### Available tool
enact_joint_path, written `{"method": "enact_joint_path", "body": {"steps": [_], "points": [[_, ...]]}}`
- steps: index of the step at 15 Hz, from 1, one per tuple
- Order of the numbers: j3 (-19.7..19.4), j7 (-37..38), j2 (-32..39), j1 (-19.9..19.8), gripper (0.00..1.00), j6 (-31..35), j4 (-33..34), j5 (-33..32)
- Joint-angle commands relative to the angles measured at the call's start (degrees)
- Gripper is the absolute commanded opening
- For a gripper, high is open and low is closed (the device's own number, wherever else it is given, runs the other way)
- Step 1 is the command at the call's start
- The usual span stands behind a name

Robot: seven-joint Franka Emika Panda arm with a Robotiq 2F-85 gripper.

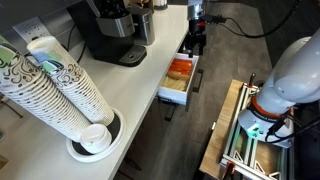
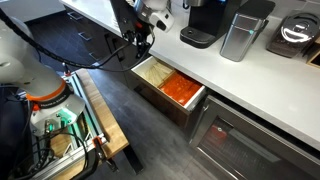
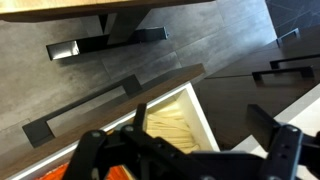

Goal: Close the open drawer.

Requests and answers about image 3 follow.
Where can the wooden drawer with white interior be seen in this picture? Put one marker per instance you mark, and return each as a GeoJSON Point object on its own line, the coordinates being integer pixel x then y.
{"type": "Point", "coordinates": [110, 106]}

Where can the orange printed packet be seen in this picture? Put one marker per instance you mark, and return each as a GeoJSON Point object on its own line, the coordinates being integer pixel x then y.
{"type": "Point", "coordinates": [53, 173]}
{"type": "Point", "coordinates": [116, 173]}

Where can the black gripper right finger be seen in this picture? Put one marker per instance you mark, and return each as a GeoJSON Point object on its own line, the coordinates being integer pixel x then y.
{"type": "Point", "coordinates": [283, 150]}

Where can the dark wooden cabinet front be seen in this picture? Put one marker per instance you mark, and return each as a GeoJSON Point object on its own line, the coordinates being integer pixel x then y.
{"type": "Point", "coordinates": [233, 106]}
{"type": "Point", "coordinates": [253, 65]}

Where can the wooden table with black base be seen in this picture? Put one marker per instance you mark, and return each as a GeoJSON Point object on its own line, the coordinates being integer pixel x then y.
{"type": "Point", "coordinates": [100, 41]}

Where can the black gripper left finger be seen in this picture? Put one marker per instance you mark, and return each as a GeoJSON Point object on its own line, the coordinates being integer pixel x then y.
{"type": "Point", "coordinates": [90, 153]}

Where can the pile of wooden sticks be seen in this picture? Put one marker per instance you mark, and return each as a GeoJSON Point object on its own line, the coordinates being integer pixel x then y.
{"type": "Point", "coordinates": [170, 128]}

